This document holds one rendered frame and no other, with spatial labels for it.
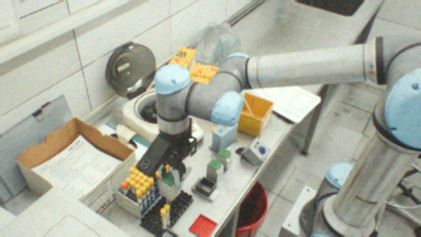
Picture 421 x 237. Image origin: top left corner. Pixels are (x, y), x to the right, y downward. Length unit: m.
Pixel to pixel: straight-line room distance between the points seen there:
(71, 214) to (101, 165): 0.43
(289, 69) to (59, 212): 0.60
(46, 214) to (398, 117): 0.74
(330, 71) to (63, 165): 0.92
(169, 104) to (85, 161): 0.60
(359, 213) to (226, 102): 0.36
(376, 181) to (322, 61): 0.26
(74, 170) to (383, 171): 0.94
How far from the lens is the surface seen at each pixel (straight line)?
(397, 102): 0.62
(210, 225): 1.19
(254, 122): 1.41
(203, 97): 0.75
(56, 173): 1.30
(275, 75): 0.80
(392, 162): 0.72
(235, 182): 1.30
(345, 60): 0.77
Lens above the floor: 1.89
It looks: 42 degrees down
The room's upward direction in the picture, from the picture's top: 4 degrees clockwise
